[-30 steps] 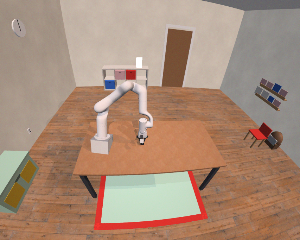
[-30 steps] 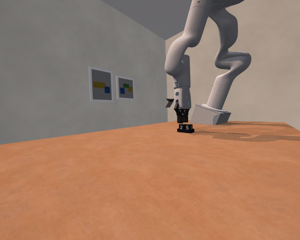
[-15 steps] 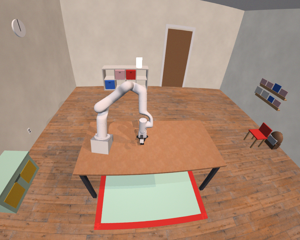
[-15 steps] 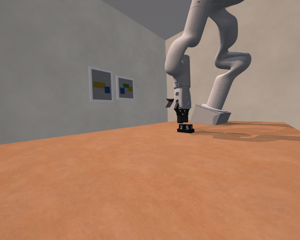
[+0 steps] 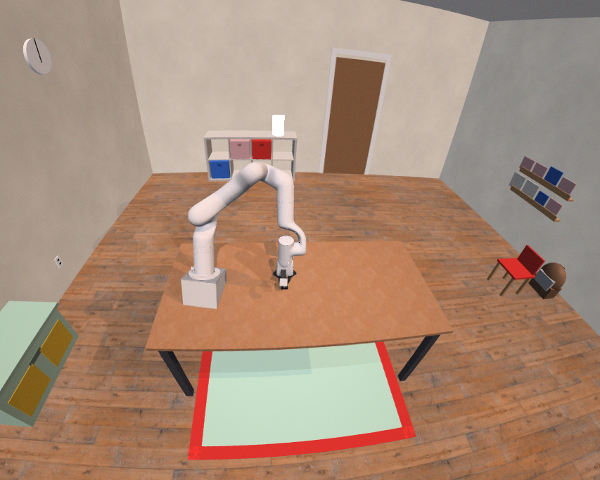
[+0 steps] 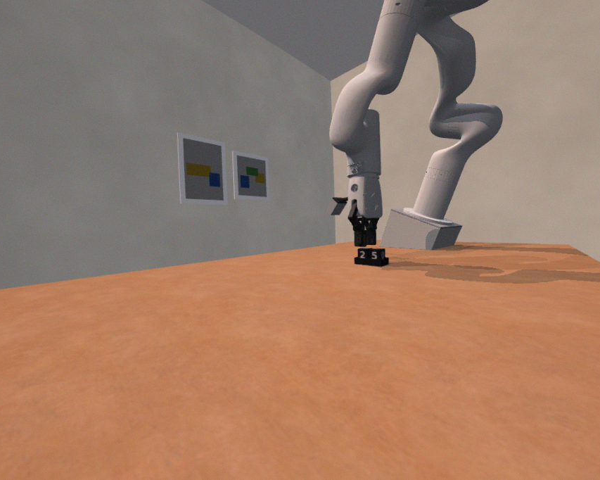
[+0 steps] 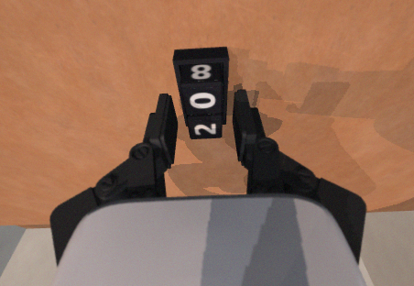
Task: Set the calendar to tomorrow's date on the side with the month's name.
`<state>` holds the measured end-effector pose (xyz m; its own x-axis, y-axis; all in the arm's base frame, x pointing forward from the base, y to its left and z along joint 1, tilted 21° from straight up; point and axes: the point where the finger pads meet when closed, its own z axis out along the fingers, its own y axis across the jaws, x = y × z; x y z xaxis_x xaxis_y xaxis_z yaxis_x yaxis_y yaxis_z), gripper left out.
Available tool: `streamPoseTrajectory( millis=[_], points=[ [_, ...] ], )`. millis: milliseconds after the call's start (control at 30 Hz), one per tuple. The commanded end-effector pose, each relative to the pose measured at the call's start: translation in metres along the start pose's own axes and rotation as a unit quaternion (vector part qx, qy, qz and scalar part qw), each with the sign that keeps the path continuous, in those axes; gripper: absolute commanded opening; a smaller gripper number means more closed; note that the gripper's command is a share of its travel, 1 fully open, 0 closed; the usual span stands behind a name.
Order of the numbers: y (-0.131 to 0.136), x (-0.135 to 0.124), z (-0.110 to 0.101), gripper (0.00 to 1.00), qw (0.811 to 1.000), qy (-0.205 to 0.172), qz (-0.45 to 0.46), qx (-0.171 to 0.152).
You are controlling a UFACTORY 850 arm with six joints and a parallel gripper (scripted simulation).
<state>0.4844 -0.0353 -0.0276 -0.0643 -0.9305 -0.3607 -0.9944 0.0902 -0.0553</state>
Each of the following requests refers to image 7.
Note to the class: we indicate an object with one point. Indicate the black number cube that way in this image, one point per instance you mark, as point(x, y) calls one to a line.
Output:
point(201, 88)
point(203, 126)

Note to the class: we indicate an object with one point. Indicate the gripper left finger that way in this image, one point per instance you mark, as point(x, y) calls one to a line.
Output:
point(140, 176)

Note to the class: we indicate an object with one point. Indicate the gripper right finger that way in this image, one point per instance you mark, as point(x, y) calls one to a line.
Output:
point(269, 167)

